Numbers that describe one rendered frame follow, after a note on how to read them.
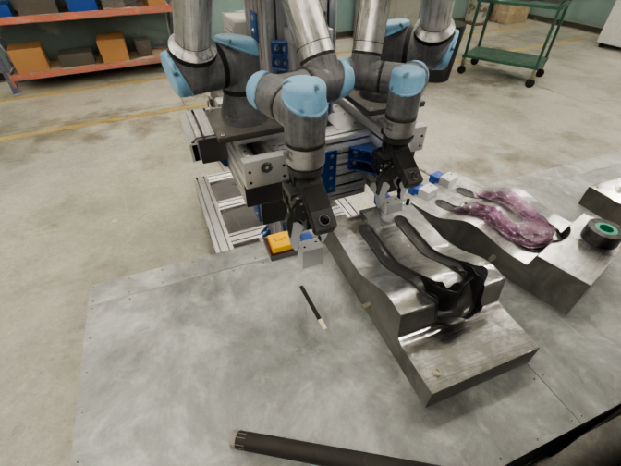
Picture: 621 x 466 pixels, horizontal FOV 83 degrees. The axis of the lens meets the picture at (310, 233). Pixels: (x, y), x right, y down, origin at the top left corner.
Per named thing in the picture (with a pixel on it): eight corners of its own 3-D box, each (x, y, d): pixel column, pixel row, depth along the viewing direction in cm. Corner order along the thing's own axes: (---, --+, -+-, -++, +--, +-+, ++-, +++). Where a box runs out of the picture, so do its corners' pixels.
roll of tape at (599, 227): (574, 236, 88) (580, 225, 86) (590, 224, 91) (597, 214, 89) (608, 254, 83) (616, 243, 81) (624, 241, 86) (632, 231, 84)
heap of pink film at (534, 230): (444, 212, 103) (452, 190, 98) (478, 190, 112) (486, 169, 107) (531, 262, 88) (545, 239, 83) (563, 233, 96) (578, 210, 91)
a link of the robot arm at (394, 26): (371, 58, 125) (376, 14, 116) (409, 62, 121) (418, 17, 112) (362, 68, 116) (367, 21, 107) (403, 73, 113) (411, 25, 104)
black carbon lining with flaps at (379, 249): (353, 232, 95) (357, 204, 89) (404, 219, 99) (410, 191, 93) (431, 338, 71) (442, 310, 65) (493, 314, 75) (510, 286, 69)
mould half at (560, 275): (403, 213, 113) (409, 184, 105) (451, 185, 125) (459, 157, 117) (566, 315, 83) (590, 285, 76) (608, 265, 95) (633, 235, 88)
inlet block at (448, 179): (413, 177, 123) (417, 165, 119) (422, 173, 125) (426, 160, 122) (445, 195, 115) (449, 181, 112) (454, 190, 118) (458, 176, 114)
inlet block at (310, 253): (285, 234, 90) (284, 217, 86) (303, 229, 91) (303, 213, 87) (302, 269, 80) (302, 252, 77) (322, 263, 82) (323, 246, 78)
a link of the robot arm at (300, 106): (307, 68, 62) (338, 82, 57) (307, 128, 69) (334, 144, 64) (269, 78, 59) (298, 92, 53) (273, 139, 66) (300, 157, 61)
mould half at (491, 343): (323, 242, 102) (325, 205, 93) (400, 222, 109) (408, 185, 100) (425, 408, 67) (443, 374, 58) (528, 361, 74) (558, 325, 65)
